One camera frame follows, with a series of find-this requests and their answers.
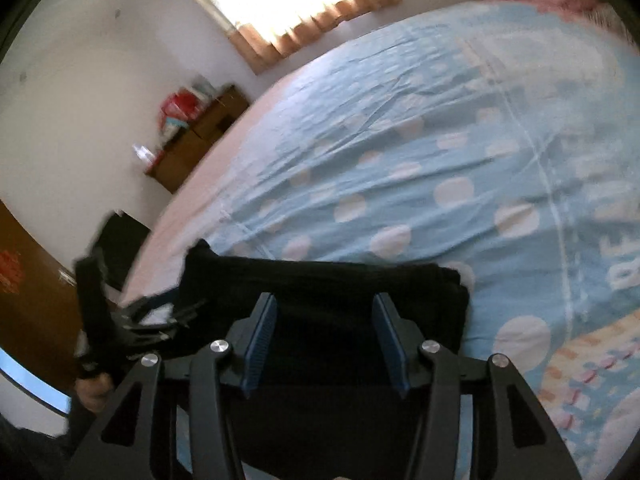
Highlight black chair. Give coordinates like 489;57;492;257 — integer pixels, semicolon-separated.
95;212;152;292

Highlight person's left forearm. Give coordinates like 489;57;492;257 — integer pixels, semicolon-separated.
0;407;103;480

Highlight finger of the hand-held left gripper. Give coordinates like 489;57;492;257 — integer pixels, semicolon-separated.
120;294;177;322
125;300;208;347

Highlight black pants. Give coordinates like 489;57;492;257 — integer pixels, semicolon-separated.
170;239;471;480

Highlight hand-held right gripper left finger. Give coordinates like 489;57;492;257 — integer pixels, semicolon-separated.
65;292;279;480

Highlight pale green box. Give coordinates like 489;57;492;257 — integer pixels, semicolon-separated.
192;75;219;99

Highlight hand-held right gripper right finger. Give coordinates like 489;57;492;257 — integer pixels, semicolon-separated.
372;292;583;480

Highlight brown wooden door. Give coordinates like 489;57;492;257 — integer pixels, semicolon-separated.
0;200;121;401

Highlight brown wooden cabinet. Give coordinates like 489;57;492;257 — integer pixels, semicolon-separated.
145;85;251;195

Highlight red plastic bag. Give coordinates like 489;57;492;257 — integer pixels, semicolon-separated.
159;89;206;136

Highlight pink and blue bed sheet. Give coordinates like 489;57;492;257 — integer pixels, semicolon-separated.
120;0;640;480

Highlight clear plastic bottle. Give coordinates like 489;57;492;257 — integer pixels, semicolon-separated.
132;144;157;169

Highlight person's left hand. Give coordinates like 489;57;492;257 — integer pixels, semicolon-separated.
75;375;114;415

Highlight orange-trimmed window curtain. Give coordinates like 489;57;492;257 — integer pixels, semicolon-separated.
165;0;403;76

